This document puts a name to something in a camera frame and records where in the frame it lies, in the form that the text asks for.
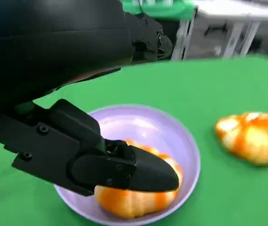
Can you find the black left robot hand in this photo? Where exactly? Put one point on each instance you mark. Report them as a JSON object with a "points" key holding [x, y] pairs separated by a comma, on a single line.
{"points": [[42, 47]]}

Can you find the orange and white bread roll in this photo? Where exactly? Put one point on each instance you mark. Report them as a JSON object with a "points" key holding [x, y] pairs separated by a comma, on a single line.
{"points": [[133, 202], [251, 139]]}

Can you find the green covered background table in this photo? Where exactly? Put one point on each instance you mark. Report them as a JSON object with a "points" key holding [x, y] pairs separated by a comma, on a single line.
{"points": [[162, 9]]}

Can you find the lilac plate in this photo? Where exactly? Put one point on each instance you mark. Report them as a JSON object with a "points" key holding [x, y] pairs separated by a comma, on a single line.
{"points": [[148, 124]]}

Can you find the green table cloth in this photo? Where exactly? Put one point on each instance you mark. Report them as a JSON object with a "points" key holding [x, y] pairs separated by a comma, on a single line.
{"points": [[218, 89]]}

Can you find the white workshop desk frame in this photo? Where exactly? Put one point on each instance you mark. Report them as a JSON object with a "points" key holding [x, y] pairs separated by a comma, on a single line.
{"points": [[230, 30]]}

